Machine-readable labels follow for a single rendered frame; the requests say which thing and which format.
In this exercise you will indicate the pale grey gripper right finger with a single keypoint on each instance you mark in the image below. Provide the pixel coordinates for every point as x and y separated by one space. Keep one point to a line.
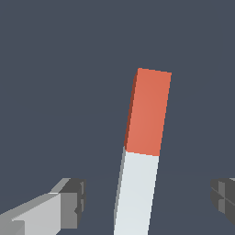
225 195

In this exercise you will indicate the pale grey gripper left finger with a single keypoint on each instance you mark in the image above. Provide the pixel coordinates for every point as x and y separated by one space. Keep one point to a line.
52 208

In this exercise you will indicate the orange and white peg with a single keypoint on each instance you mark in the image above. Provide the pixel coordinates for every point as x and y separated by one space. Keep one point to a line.
143 147

